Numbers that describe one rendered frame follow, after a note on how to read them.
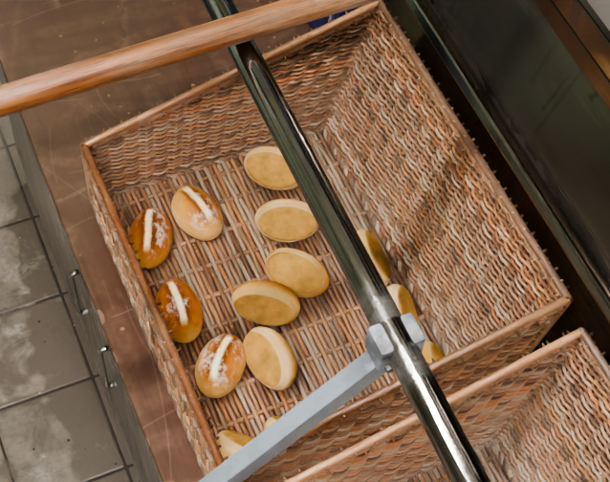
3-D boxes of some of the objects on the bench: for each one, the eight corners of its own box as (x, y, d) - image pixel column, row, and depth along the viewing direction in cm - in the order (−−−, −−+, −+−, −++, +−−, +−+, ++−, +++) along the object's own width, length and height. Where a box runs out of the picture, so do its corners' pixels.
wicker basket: (365, 109, 198) (383, -11, 175) (535, 397, 171) (583, 300, 148) (83, 200, 185) (62, 83, 162) (218, 525, 158) (217, 442, 135)
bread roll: (231, 407, 166) (231, 390, 162) (185, 394, 167) (185, 377, 163) (253, 347, 172) (254, 329, 167) (209, 335, 172) (208, 316, 168)
